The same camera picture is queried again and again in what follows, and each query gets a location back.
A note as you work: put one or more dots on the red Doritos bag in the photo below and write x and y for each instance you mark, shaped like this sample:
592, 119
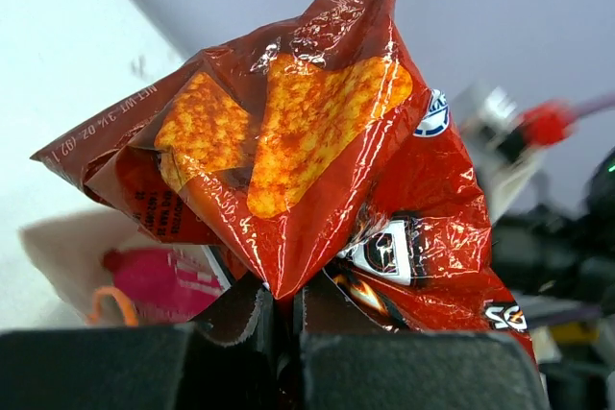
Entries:
309, 146

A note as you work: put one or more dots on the beige paper bag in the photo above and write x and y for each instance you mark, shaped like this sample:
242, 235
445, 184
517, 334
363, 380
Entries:
68, 250

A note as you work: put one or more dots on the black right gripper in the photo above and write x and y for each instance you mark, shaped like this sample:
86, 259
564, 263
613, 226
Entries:
548, 252

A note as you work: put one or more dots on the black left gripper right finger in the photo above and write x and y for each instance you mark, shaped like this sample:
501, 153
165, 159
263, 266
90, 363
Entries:
346, 361

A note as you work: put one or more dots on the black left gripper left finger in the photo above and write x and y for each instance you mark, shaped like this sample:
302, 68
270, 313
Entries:
223, 359

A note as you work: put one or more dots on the pink chip bag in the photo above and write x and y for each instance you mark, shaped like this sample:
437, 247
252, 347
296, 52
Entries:
165, 285

